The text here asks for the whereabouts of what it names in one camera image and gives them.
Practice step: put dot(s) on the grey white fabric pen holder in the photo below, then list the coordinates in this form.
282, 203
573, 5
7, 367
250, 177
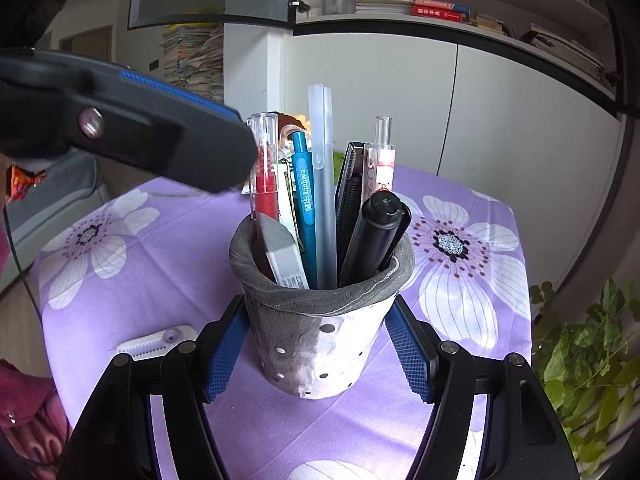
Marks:
320, 340

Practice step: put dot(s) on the purple floral tablecloth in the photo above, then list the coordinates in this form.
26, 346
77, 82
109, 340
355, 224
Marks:
175, 260

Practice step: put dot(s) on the white correction tape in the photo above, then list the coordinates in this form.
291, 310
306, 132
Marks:
155, 341

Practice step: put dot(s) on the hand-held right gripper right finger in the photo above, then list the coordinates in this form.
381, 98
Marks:
407, 355

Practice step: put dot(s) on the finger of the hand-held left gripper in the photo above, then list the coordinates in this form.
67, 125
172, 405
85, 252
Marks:
150, 130

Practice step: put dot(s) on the white bookshelf cabinet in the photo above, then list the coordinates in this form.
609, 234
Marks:
500, 135

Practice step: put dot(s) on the thick red book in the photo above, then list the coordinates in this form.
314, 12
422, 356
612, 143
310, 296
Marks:
440, 11

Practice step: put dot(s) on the tall stack of papers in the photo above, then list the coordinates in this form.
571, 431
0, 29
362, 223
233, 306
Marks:
192, 65

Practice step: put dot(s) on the black wall switch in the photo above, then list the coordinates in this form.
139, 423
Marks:
154, 65

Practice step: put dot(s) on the black marker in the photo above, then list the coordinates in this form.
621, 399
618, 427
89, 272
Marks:
372, 240
401, 227

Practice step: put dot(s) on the crochet sunflower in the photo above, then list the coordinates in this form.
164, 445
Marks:
290, 122

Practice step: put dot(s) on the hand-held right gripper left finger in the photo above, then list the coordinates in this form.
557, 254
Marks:
222, 355

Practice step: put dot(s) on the green leafy plant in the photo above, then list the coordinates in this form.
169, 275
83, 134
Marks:
590, 370

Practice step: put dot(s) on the orange snack packet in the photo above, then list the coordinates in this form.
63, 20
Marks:
25, 182

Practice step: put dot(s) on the grey sofa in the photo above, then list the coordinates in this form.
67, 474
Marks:
55, 200

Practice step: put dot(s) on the blue pen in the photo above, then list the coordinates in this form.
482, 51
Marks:
303, 195

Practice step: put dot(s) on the white eraser grey sleeve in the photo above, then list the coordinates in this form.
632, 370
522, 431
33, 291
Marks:
285, 255

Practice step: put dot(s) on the red pen clear cap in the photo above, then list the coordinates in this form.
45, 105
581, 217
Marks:
265, 175

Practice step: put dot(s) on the brown wooden door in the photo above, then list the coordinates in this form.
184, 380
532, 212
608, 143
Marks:
92, 45

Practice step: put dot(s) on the translucent white pen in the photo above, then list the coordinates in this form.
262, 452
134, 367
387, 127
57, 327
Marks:
322, 185

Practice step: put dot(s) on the pink cartoon pen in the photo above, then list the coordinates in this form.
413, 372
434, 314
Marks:
380, 175

